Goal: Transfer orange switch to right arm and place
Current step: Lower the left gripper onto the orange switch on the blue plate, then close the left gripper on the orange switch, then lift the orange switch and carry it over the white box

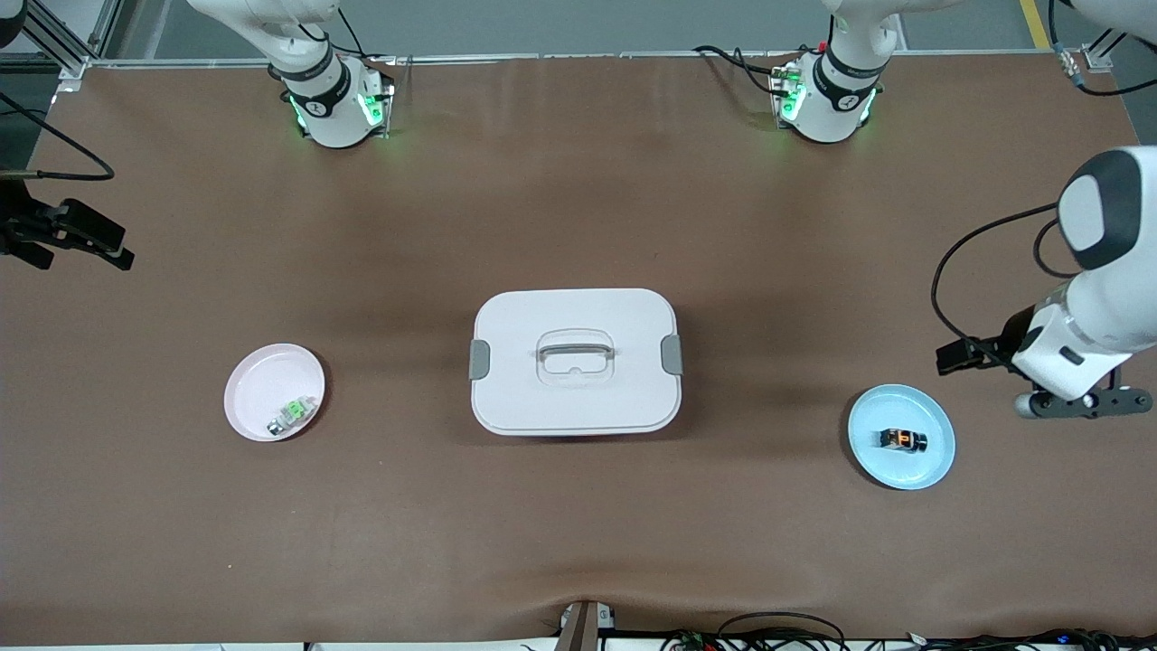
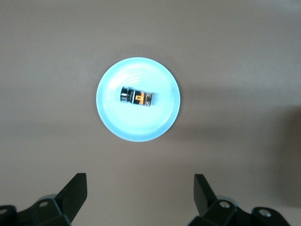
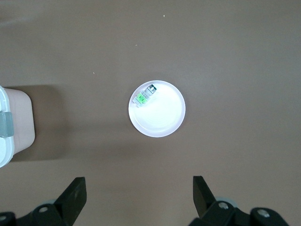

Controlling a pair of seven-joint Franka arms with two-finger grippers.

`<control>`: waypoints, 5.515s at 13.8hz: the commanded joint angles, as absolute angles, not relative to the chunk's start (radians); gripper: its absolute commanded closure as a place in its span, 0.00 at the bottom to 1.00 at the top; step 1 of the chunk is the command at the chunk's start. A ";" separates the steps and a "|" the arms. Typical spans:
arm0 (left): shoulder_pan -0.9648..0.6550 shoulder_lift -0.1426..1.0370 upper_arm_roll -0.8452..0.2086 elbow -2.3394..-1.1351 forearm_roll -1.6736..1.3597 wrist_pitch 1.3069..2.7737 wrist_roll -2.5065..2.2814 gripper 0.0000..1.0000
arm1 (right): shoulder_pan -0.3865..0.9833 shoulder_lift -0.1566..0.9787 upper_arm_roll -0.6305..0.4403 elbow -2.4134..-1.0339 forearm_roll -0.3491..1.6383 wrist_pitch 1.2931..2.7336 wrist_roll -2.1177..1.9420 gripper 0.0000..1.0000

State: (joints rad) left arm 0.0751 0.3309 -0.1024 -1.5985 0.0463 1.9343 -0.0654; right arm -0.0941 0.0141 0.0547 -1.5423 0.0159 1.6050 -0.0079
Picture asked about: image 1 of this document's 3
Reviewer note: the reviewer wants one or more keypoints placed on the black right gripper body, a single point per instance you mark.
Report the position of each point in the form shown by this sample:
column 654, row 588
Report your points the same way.
column 20, row 224

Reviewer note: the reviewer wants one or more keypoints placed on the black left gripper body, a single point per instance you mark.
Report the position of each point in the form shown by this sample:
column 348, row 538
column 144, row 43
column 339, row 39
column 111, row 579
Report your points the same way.
column 1009, row 344

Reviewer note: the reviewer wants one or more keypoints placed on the orange switch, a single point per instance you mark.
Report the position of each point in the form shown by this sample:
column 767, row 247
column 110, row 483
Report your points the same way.
column 902, row 439

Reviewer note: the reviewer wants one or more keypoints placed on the light blue round plate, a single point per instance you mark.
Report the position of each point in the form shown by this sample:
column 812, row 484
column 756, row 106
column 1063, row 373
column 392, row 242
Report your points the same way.
column 904, row 470

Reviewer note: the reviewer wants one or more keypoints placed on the pink round plate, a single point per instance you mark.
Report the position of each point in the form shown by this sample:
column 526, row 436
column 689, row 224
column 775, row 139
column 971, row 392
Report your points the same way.
column 262, row 384

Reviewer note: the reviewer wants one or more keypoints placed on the white lidded storage box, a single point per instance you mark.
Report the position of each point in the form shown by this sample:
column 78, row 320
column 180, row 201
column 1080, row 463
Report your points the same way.
column 575, row 362

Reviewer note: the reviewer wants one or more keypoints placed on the brown table mat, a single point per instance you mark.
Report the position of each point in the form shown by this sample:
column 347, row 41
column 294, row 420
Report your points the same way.
column 578, row 181

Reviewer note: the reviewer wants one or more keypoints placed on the aluminium frame post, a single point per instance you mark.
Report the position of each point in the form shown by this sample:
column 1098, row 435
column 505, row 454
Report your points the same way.
column 1098, row 56
column 54, row 41

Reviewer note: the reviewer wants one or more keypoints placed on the green switch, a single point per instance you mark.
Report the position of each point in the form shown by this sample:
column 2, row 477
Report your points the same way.
column 291, row 414

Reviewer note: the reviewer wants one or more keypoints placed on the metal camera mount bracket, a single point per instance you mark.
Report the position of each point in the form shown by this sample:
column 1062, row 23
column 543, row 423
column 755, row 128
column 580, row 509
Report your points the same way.
column 578, row 628

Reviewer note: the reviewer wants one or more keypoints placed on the thin metal table rail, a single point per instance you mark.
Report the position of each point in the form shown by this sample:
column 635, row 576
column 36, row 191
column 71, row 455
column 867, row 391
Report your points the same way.
column 542, row 57

